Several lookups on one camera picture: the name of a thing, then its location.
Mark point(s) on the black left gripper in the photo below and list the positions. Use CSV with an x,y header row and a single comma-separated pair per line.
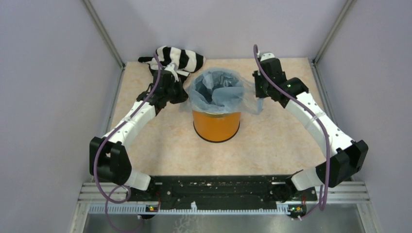
x,y
183,95

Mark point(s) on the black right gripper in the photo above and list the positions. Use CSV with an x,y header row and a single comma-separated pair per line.
x,y
259,93

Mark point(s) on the translucent blue plastic bag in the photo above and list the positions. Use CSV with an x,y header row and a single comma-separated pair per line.
x,y
221,91

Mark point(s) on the orange trash bin gold rim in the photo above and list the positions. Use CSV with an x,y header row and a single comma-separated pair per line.
x,y
216,127

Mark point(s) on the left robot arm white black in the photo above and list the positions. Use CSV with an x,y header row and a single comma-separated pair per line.
x,y
109,160

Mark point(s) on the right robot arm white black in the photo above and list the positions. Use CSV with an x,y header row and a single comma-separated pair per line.
x,y
344,156

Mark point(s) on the black white striped cloth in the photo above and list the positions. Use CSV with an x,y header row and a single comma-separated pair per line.
x,y
187,61

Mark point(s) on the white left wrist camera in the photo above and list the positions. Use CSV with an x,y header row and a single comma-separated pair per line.
x,y
172,68

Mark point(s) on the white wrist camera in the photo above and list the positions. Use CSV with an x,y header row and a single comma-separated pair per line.
x,y
172,68
266,56

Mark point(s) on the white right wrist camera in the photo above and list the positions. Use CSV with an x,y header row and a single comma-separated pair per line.
x,y
266,56

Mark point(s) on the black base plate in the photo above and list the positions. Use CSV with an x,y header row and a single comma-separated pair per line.
x,y
221,193

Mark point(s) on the aluminium corner post left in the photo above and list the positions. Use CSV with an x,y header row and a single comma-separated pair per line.
x,y
103,32

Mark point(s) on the aluminium corner post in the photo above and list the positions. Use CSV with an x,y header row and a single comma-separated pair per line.
x,y
103,32
348,5

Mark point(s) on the aluminium corner post right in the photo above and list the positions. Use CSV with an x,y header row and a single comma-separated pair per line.
x,y
348,5

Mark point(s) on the aluminium frame rail front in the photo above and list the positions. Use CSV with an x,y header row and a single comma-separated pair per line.
x,y
349,210

